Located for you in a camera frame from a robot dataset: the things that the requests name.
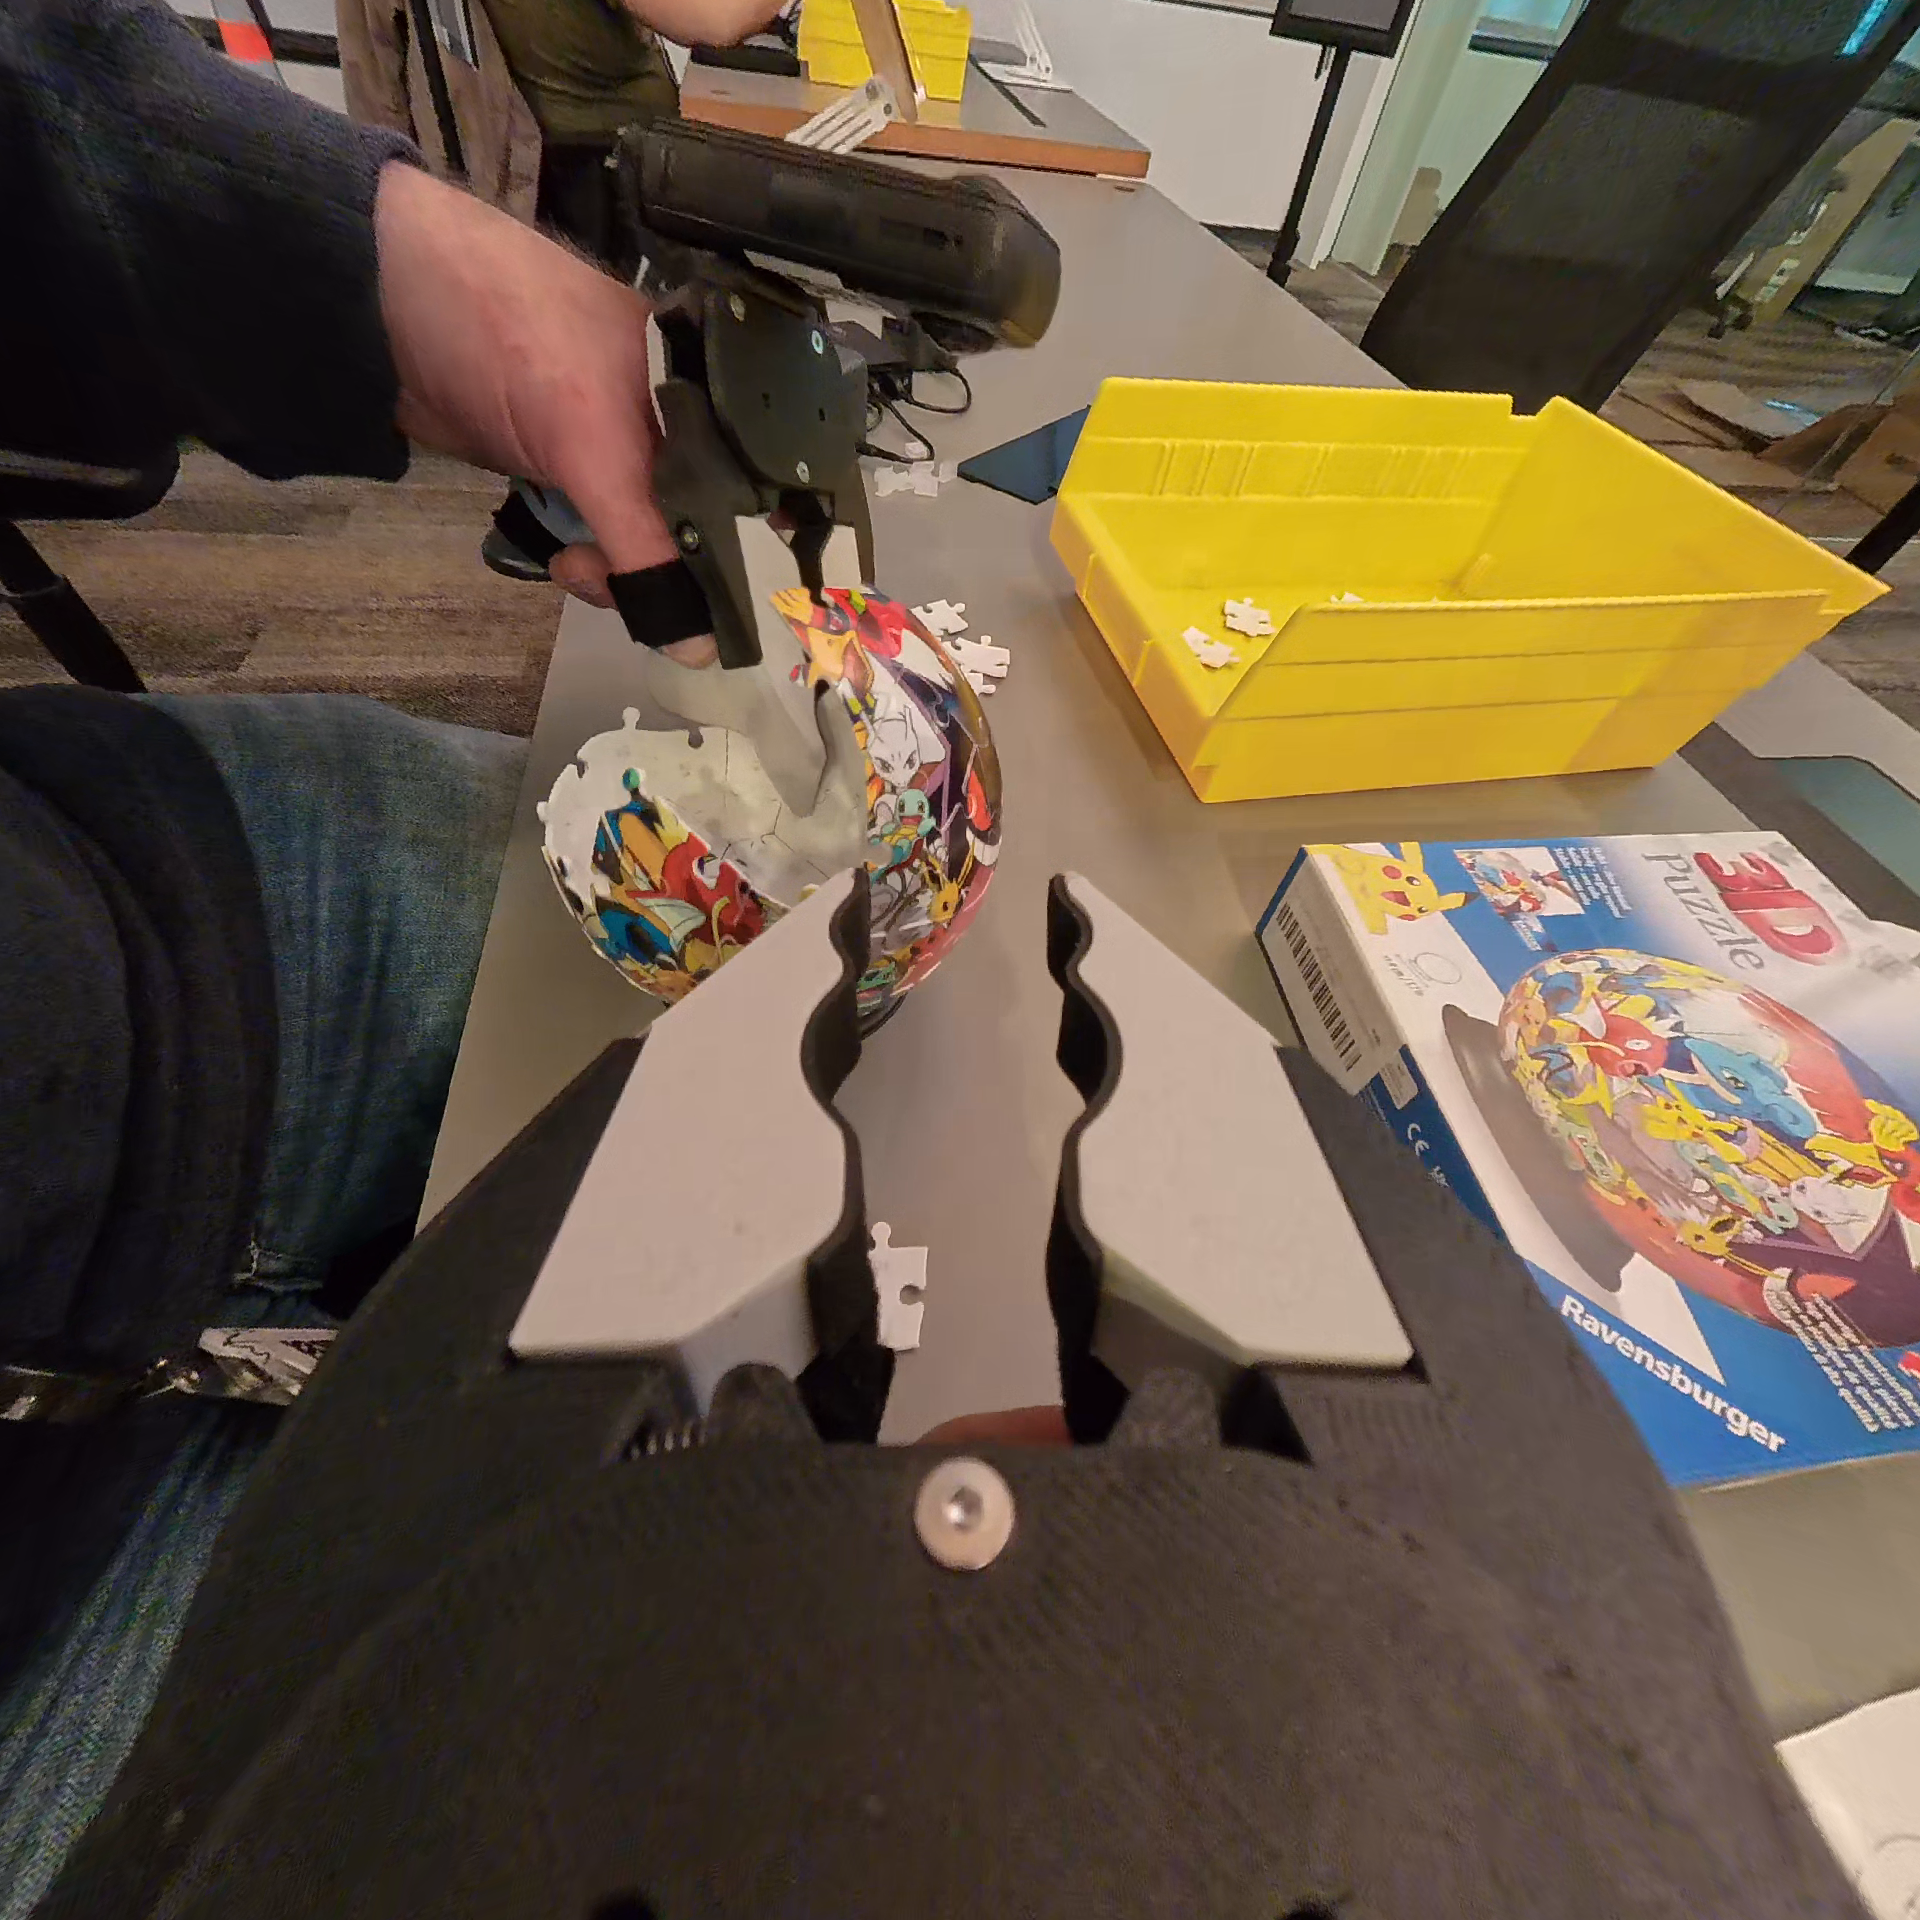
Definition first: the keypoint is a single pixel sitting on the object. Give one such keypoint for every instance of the small pile of puzzle pieces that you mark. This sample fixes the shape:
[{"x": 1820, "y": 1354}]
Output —
[{"x": 960, "y": 647}]

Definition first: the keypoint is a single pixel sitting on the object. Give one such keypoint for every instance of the black mesh chair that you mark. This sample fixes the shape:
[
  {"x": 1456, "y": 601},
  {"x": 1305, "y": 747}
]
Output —
[{"x": 1619, "y": 180}]

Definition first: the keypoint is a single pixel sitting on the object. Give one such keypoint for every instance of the colourful puzzle ball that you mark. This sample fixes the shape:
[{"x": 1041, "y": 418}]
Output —
[{"x": 927, "y": 781}]

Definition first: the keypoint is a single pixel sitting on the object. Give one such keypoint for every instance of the person's left forearm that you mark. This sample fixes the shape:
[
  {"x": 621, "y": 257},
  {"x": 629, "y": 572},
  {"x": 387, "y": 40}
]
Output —
[{"x": 184, "y": 225}]

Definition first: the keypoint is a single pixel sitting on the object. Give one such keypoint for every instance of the yellow plastic tray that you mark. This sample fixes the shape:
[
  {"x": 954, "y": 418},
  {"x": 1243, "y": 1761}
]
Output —
[{"x": 1428, "y": 717}]

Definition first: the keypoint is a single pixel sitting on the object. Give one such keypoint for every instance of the person's left hand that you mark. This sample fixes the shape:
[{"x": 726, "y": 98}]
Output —
[{"x": 506, "y": 353}]

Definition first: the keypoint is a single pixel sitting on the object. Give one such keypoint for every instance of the background wooden desk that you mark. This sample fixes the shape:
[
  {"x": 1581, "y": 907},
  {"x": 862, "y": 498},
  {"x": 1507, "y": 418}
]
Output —
[{"x": 976, "y": 136}]

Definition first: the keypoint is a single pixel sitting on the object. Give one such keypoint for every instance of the person's dark shirt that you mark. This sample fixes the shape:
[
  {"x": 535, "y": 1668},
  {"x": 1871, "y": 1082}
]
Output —
[{"x": 106, "y": 976}]

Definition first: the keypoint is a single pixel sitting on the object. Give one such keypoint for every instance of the white instruction leaflet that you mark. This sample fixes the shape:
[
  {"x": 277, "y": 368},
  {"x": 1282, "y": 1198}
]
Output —
[{"x": 1859, "y": 1794}]

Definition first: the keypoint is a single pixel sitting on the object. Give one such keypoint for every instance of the small yellow bins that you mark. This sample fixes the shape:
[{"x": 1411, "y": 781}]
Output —
[{"x": 935, "y": 45}]

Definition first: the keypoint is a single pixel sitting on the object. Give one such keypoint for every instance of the black monitor stand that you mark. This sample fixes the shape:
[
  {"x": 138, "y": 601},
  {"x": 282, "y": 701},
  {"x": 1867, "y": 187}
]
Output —
[{"x": 1320, "y": 121}]

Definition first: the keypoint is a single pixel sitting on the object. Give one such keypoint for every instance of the white puzzle piece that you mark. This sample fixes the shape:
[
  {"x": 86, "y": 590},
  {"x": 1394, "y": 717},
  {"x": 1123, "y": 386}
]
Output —
[
  {"x": 908, "y": 480},
  {"x": 900, "y": 1290}
]

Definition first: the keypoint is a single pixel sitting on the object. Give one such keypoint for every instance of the dark blue flat object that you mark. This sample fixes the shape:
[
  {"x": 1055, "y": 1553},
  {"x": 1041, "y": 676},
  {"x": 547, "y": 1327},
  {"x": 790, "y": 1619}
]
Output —
[{"x": 1034, "y": 459}]

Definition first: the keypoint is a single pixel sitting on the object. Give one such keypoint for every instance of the person's blue jeans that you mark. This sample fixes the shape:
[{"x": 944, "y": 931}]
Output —
[{"x": 346, "y": 893}]

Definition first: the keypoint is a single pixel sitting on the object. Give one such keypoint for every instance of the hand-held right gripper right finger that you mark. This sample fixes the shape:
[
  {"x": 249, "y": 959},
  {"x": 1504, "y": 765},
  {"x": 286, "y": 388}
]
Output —
[{"x": 1230, "y": 1213}]

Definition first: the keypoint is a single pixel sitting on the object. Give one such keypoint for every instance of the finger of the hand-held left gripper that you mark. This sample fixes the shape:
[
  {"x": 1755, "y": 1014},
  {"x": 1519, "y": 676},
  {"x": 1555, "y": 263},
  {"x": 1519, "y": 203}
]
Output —
[{"x": 779, "y": 756}]

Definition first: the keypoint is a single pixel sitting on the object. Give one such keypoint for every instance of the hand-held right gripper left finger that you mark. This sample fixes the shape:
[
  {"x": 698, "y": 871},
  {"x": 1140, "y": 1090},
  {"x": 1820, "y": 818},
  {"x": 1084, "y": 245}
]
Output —
[{"x": 698, "y": 1180}]

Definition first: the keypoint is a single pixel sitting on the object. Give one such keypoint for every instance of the blue white puzzle box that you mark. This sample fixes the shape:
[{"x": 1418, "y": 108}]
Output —
[{"x": 1651, "y": 1124}]

